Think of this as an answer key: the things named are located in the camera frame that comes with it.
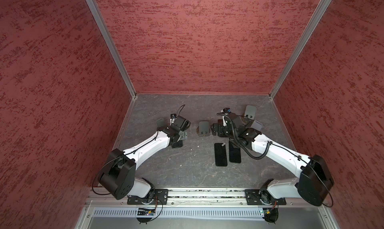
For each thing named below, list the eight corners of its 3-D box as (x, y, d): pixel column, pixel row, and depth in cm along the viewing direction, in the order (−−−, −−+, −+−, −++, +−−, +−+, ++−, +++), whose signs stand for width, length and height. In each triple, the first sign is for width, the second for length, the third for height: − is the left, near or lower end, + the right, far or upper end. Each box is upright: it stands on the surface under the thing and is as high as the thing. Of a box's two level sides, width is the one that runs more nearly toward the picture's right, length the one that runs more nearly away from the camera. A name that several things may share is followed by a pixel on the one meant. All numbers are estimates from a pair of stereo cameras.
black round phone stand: (196, 137, 98) (196, 130, 91) (196, 127, 103) (196, 120, 96) (209, 137, 98) (210, 130, 91) (208, 127, 103) (209, 120, 96)
